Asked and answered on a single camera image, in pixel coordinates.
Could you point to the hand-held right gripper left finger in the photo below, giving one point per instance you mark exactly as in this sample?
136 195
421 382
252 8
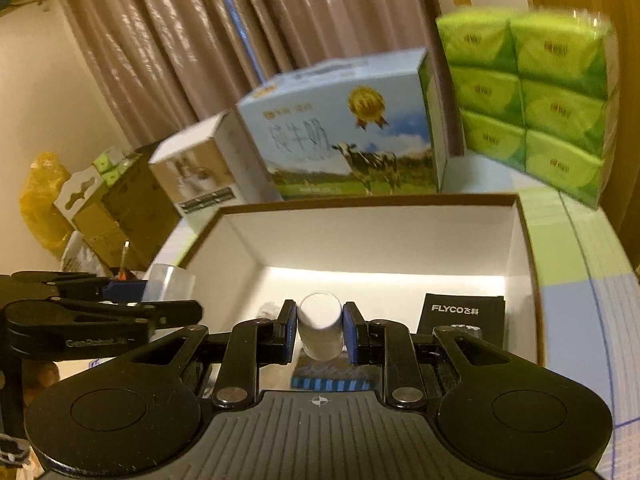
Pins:
288 332

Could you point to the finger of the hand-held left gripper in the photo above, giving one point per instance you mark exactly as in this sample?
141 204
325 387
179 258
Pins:
125 312
125 292

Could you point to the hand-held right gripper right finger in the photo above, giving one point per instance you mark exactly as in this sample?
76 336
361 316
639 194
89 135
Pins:
351 332

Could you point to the knit-covered hot water bottle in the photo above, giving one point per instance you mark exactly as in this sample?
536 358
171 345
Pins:
320 315

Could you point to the translucent plastic cup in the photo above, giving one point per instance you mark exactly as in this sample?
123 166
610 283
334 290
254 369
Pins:
170 282

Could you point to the brown cardboard box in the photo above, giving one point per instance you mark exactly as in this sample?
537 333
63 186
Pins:
375 240

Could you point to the black product box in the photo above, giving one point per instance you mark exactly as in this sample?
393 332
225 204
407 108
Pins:
460 310

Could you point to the crinkled clear plastic bag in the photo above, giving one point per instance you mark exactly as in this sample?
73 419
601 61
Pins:
82 255

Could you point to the brown shipping carton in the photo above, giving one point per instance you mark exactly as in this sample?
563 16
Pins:
130 205

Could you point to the white hanger card packaging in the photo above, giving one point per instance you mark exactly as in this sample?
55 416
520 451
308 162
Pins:
75 200

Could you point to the yellow plastic bag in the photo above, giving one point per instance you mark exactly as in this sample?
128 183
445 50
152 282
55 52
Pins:
42 195

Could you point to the small green tissue packs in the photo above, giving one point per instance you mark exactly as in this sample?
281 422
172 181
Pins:
111 164

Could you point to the humidifier box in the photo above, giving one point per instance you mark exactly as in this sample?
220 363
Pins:
195 170

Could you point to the blue milk carton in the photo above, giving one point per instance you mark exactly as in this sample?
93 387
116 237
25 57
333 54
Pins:
320 125

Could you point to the brown curtain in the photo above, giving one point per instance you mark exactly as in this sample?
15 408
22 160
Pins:
150 35

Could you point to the stack of green tissue packs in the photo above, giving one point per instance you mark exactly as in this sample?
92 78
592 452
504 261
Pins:
525 100

